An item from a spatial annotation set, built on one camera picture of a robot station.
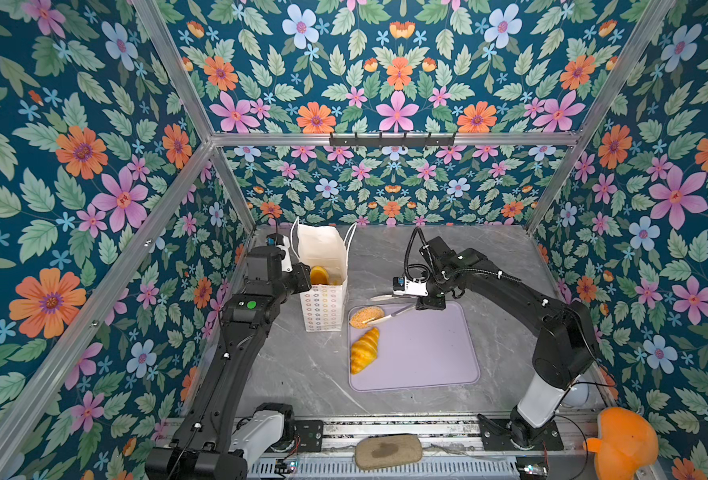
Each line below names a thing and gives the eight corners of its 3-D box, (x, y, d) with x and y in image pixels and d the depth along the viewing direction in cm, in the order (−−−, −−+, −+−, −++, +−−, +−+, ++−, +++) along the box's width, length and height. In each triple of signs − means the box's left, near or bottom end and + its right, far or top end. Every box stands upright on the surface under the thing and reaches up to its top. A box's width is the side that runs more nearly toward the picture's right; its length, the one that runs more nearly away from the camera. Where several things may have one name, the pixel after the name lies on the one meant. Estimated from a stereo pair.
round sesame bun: (357, 334, 91) (356, 329, 89) (347, 322, 94) (346, 316, 91) (382, 316, 95) (382, 310, 92) (372, 305, 98) (372, 299, 95)
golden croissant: (350, 374, 85) (349, 370, 82) (353, 332, 93) (352, 327, 90) (378, 374, 85) (378, 370, 82) (378, 332, 93) (378, 327, 90)
